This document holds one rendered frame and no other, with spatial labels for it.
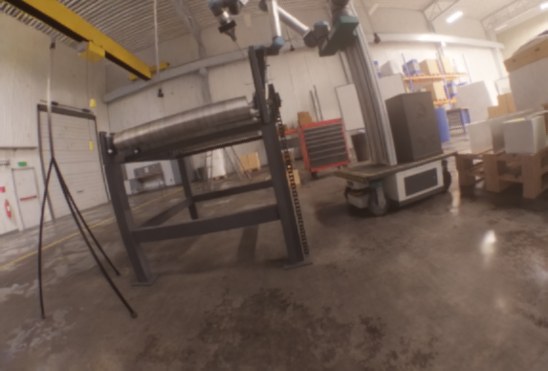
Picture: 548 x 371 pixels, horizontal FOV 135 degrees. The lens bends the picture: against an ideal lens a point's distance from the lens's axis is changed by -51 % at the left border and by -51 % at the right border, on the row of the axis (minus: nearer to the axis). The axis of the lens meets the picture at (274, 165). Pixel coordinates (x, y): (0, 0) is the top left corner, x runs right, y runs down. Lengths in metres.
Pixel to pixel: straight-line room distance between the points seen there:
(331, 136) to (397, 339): 3.49
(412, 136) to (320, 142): 2.27
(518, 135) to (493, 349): 1.38
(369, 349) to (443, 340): 0.22
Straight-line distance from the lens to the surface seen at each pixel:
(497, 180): 1.97
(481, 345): 0.79
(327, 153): 3.89
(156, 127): 1.26
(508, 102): 9.00
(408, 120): 1.85
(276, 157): 1.12
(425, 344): 0.77
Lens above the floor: 0.60
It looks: 3 degrees down
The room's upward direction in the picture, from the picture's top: 12 degrees counter-clockwise
